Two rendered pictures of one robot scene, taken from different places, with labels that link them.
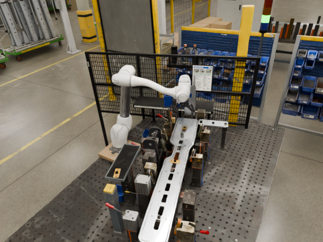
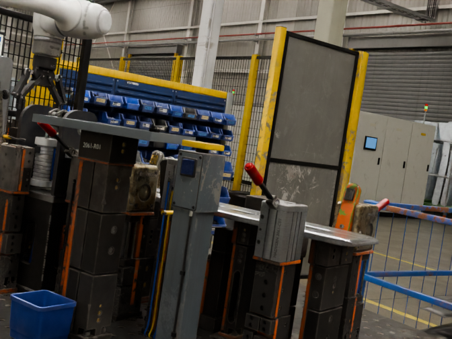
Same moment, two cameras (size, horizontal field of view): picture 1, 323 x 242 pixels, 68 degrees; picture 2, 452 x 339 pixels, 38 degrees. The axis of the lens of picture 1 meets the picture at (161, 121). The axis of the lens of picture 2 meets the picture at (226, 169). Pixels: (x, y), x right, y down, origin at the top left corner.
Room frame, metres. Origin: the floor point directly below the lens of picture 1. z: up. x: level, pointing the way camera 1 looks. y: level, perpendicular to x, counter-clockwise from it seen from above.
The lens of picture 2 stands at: (0.59, 1.53, 1.18)
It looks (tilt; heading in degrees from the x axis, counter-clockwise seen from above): 3 degrees down; 290
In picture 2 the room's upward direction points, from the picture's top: 8 degrees clockwise
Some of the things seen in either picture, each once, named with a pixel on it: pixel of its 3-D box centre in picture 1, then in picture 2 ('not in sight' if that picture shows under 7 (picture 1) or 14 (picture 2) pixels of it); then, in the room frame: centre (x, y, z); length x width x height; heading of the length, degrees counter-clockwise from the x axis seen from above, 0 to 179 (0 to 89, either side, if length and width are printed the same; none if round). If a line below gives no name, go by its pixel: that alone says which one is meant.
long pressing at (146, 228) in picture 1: (175, 163); (140, 189); (1.44, -0.09, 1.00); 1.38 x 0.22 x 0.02; 164
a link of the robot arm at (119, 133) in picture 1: (118, 134); not in sight; (2.01, 0.45, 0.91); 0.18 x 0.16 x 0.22; 169
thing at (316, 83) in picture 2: not in sight; (303, 169); (1.79, -3.37, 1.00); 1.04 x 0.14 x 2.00; 58
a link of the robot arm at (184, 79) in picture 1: (184, 84); (54, 14); (1.90, -0.22, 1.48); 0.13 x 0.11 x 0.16; 169
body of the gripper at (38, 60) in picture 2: (184, 102); (43, 70); (1.91, -0.22, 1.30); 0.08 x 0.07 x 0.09; 74
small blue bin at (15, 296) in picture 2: (119, 193); (40, 319); (1.38, 0.39, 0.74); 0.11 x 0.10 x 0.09; 164
